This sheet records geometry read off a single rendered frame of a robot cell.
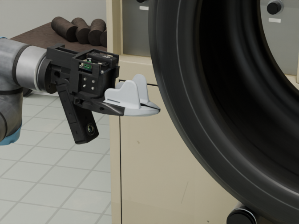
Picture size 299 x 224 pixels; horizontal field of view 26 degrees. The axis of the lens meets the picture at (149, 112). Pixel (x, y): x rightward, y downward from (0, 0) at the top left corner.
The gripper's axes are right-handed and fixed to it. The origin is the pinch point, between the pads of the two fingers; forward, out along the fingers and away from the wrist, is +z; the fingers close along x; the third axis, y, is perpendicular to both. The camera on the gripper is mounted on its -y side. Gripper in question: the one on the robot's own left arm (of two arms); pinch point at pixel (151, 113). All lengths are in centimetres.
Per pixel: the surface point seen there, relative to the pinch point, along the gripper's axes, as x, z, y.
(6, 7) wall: 318, -264, -96
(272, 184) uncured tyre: -13.0, 23.9, 1.0
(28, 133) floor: 188, -151, -121
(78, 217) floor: 118, -76, -112
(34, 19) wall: 322, -240, -101
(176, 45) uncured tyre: -12.6, 7.5, 16.5
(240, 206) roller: -7.0, 18.9, -7.3
